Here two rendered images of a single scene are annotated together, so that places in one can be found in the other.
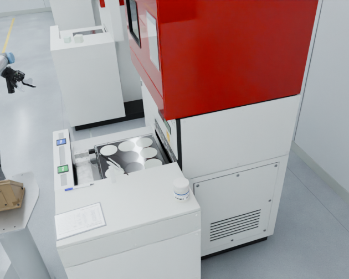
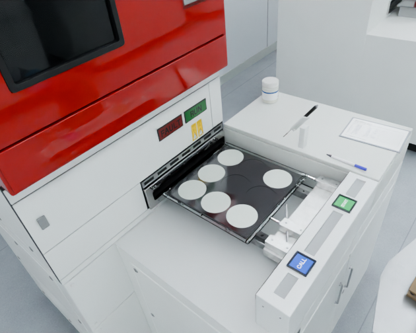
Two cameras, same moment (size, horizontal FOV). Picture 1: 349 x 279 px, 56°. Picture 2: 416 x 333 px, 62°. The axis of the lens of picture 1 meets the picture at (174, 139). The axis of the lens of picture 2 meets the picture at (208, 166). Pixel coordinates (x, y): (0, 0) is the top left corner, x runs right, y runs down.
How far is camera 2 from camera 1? 2.29 m
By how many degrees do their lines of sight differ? 87
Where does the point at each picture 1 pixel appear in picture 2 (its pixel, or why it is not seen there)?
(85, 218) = (368, 131)
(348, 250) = not seen: hidden behind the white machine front
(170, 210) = (291, 98)
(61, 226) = (397, 138)
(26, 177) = (392, 323)
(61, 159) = (331, 225)
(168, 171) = (245, 120)
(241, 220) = not seen: hidden behind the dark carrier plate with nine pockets
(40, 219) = not seen: outside the picture
